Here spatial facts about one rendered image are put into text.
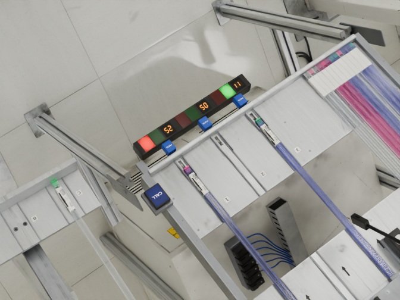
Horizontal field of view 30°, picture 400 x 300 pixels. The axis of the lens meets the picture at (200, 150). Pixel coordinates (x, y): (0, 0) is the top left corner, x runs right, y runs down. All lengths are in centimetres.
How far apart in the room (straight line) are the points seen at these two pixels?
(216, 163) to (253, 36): 99
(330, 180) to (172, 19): 76
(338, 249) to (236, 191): 27
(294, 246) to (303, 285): 46
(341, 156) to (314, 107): 37
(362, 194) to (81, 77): 95
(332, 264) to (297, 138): 32
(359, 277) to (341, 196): 56
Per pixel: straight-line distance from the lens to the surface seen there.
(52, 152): 244
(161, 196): 170
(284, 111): 187
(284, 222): 211
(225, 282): 168
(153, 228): 215
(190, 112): 185
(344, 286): 174
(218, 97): 188
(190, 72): 259
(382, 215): 182
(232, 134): 182
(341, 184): 226
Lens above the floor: 221
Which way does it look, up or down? 55 degrees down
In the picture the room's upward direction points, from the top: 119 degrees clockwise
